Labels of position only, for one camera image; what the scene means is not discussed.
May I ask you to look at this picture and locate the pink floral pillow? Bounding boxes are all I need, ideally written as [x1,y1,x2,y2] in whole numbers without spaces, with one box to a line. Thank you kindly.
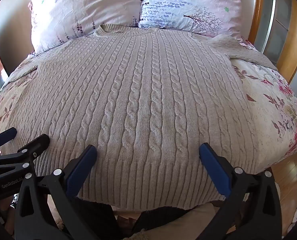
[28,0,145,55]

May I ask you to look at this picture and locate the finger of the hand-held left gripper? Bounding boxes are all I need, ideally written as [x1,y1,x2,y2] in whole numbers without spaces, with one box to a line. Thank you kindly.
[0,134,50,180]
[0,127,17,155]

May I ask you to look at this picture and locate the beige cloth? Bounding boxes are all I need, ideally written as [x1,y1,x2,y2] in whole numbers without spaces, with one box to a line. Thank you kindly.
[136,201,223,240]

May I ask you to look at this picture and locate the pillow with blue lavender print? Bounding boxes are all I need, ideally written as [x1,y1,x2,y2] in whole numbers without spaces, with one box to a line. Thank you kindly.
[138,0,249,37]

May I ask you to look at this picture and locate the dark cloth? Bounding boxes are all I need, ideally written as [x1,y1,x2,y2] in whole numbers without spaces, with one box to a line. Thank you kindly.
[71,196,191,240]

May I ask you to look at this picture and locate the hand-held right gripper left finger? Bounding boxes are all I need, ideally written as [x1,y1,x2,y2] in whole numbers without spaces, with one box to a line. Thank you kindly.
[15,145,98,240]

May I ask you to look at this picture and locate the floral bed blanket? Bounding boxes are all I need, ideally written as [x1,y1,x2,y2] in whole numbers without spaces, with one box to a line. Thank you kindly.
[0,36,297,175]

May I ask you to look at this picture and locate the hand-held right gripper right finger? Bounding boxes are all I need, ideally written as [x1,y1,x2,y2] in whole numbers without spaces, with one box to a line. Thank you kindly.
[199,142,283,240]

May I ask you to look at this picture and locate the beige cable-knit sweater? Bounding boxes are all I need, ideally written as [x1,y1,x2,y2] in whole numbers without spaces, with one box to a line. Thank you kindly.
[7,24,279,209]

